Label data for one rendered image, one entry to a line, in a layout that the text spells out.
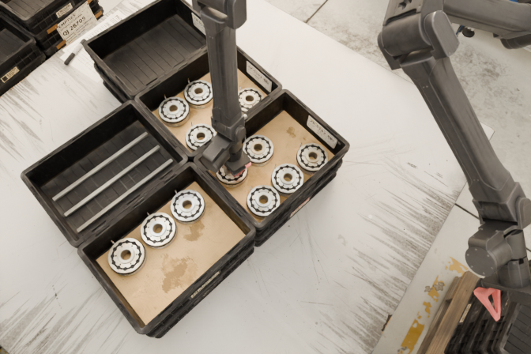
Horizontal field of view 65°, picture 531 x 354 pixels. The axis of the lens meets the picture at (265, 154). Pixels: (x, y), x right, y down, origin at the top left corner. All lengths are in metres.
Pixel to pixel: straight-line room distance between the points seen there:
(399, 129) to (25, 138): 1.39
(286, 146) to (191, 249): 0.45
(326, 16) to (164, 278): 2.17
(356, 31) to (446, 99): 2.22
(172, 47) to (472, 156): 1.19
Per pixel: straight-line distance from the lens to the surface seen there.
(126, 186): 1.40
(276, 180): 1.32
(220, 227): 1.30
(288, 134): 1.43
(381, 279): 1.46
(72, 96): 1.80
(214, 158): 1.11
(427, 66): 0.72
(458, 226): 2.42
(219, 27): 0.86
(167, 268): 1.29
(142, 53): 1.67
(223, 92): 0.98
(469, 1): 0.84
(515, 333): 1.84
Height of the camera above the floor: 2.07
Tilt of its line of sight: 63 degrees down
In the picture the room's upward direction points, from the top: 5 degrees clockwise
